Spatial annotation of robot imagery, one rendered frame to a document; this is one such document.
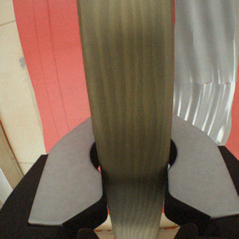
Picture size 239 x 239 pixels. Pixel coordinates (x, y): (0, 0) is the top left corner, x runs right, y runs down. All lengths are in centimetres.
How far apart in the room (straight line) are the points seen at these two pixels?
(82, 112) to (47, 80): 5
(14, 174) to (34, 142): 6
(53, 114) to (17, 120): 5
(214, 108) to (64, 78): 15
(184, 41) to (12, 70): 16
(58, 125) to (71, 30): 10
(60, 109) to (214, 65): 15
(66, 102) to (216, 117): 15
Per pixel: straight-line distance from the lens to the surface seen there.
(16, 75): 20
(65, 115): 20
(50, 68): 18
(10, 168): 25
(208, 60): 18
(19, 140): 24
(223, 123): 22
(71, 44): 17
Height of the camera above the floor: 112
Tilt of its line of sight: 61 degrees down
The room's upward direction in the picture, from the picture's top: 178 degrees counter-clockwise
